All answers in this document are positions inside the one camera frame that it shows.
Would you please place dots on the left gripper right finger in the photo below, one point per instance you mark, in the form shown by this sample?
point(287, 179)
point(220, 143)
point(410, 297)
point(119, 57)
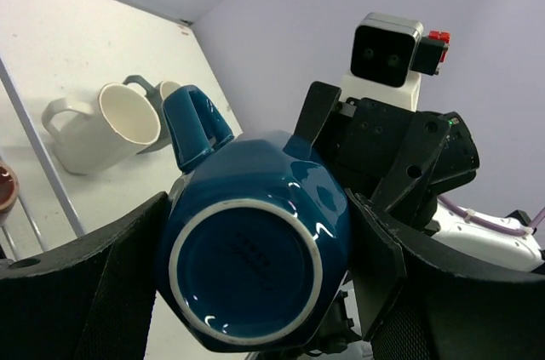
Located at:
point(419, 299)

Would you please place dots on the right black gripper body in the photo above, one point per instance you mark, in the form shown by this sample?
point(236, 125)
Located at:
point(363, 148)

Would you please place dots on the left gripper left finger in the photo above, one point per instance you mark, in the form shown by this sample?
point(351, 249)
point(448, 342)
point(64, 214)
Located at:
point(91, 298)

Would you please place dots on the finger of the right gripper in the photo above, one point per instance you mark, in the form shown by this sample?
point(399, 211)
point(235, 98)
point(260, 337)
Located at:
point(313, 122)
point(401, 190)

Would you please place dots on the dark blue mug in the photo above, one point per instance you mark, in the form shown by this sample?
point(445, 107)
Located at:
point(256, 242)

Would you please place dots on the white mug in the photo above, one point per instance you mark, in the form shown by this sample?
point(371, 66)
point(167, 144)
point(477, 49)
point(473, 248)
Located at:
point(92, 136)

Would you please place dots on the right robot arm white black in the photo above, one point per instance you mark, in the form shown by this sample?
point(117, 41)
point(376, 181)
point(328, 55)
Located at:
point(508, 241)

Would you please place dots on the brown cup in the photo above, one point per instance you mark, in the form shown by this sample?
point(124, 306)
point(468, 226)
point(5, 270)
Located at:
point(9, 191)

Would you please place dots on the white wire dish rack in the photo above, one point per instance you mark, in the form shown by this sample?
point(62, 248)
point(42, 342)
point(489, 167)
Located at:
point(43, 216)

